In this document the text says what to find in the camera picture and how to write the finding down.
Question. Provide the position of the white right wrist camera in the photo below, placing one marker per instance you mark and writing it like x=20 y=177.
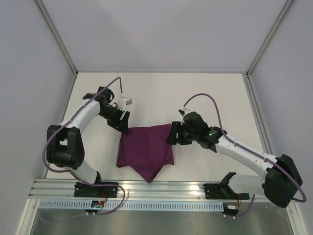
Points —
x=184 y=110

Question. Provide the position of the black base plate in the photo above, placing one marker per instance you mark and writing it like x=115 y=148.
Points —
x=222 y=192
x=86 y=191

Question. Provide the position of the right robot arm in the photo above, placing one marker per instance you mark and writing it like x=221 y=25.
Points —
x=276 y=178

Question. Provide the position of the right aluminium frame post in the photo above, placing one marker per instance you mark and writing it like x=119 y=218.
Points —
x=270 y=35

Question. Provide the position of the purple cloth mat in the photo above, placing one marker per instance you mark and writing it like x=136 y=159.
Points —
x=145 y=150

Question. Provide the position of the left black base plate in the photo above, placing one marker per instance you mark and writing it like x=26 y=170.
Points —
x=86 y=191

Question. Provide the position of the slotted cable duct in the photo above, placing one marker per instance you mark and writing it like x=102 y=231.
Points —
x=132 y=205

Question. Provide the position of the left aluminium frame post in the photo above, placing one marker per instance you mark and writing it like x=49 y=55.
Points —
x=56 y=36

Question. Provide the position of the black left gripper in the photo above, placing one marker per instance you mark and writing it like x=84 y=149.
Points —
x=122 y=125

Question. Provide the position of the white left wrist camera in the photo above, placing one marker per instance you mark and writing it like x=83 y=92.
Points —
x=124 y=101

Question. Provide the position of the aluminium frame post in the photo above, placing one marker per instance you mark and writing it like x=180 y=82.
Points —
x=270 y=35
x=56 y=36

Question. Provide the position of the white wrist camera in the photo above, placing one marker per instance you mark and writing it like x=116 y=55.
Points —
x=124 y=101
x=184 y=110

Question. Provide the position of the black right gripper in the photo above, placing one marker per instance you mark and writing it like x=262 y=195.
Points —
x=180 y=134

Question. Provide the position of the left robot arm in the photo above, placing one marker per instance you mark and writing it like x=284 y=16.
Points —
x=64 y=147

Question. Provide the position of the right aluminium side rail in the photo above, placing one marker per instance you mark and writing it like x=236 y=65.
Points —
x=261 y=126

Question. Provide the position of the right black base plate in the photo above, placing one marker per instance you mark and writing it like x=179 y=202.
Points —
x=222 y=192

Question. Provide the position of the front aluminium rail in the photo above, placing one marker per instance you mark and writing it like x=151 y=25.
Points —
x=131 y=190

